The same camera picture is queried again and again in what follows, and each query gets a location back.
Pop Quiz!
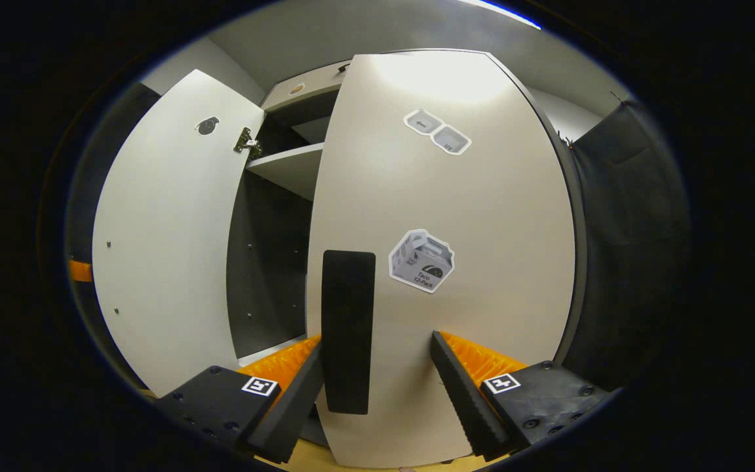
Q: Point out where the black door handle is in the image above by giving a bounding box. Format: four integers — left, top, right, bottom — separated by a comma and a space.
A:
322, 249, 376, 415

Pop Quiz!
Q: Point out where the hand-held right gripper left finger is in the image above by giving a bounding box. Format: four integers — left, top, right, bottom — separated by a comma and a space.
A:
155, 334, 324, 465

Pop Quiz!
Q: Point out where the white and grey shoe cabinet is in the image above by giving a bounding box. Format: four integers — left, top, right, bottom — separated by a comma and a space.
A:
227, 59, 352, 368

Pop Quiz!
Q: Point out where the white cabinet door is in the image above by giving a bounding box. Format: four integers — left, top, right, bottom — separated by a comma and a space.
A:
305, 49, 588, 469
92, 69, 265, 397

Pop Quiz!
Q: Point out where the beige cabinet drawer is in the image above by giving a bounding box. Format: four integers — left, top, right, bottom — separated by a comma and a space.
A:
263, 60, 352, 112

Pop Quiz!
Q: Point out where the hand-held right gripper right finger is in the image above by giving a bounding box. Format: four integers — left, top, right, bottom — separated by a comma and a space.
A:
431, 330, 614, 463

